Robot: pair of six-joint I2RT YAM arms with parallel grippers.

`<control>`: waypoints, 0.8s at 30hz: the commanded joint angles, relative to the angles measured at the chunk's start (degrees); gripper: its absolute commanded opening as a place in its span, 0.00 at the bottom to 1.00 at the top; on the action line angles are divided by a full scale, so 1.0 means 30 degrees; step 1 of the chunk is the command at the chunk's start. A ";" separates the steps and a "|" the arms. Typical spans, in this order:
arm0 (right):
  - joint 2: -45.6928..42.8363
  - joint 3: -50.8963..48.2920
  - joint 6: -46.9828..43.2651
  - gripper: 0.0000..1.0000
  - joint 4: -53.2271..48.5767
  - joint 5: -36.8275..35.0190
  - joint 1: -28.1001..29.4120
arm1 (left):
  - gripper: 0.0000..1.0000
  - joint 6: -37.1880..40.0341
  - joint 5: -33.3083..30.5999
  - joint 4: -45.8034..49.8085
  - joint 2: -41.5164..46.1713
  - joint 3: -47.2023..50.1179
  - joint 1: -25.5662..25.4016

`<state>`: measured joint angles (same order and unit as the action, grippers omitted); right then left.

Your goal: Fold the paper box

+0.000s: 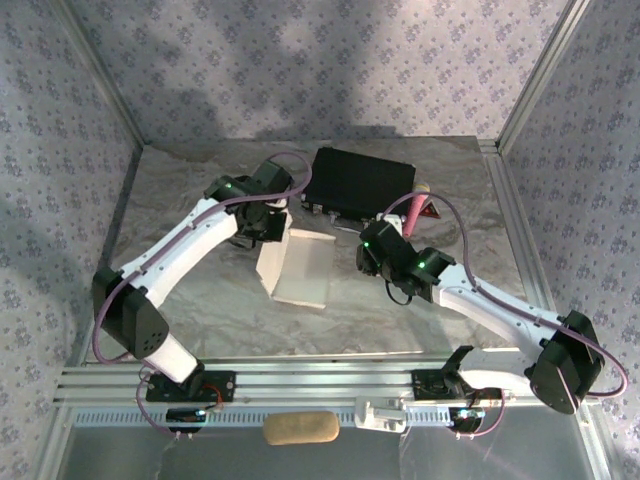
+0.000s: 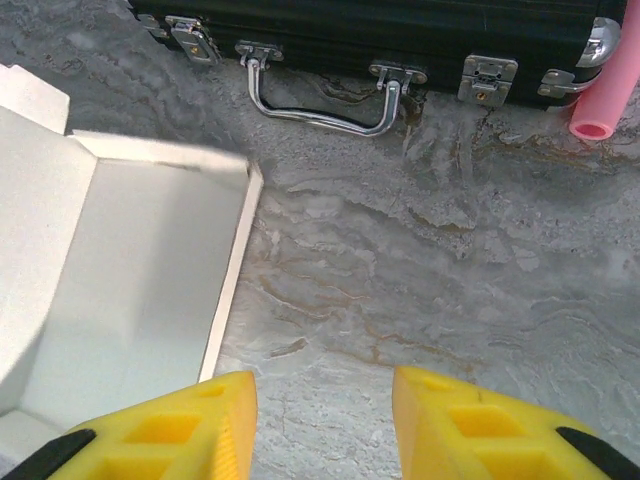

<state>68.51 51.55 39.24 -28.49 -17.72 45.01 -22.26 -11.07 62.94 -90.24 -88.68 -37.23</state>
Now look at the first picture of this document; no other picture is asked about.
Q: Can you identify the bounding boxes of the white paper box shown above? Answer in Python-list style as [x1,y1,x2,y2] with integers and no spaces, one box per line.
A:
[254,212,338,311]

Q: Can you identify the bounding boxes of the pink toy microphone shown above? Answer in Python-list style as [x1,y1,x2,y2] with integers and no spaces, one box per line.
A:
[403,180,431,239]

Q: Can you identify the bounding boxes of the black carrying case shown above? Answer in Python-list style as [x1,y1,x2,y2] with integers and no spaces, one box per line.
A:
[299,147,418,235]

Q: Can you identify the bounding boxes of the white plastic clamp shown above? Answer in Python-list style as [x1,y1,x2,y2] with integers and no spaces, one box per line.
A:
[353,395,409,434]

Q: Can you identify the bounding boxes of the tan oblong sponge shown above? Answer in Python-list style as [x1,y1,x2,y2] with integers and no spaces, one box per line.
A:
[262,410,341,447]

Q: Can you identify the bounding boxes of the small black circuit board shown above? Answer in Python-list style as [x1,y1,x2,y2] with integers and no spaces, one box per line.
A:
[448,406,487,434]
[166,407,209,434]

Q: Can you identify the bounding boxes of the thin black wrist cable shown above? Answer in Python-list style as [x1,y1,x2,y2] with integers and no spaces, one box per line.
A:
[383,278,412,307]

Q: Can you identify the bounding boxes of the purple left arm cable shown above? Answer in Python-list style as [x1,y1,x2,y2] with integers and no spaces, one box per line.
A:
[93,152,314,441]

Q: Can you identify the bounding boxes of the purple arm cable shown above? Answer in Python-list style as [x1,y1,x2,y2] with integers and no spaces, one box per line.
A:
[382,193,630,441]
[93,152,314,441]

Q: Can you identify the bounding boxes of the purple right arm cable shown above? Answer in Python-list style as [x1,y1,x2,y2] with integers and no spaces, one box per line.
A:
[382,193,630,441]

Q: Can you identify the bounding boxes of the aluminium front frame rail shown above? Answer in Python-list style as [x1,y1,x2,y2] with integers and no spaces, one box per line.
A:
[52,362,600,407]

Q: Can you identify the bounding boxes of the aluminium right side rail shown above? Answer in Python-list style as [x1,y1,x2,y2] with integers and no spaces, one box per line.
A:
[477,139,571,362]

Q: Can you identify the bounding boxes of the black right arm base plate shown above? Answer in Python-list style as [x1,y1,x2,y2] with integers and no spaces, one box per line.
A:
[412,368,504,402]

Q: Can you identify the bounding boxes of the aluminium left side rail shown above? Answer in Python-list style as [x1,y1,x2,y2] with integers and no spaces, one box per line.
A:
[74,143,145,367]

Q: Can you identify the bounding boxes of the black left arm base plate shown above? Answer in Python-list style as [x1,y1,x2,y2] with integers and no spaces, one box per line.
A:
[144,370,237,404]

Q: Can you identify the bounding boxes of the grey slotted cable duct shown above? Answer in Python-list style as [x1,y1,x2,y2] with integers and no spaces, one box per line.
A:
[72,405,454,427]

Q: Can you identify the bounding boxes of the aluminium left corner post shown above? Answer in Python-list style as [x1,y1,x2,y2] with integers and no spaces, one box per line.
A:
[52,0,147,147]

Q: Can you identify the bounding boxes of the aluminium corner post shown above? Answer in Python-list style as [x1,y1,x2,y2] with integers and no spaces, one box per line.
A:
[52,0,147,147]
[497,0,594,156]

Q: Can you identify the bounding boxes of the aluminium right corner post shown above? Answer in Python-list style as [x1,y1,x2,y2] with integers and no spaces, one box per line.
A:
[497,0,594,156]

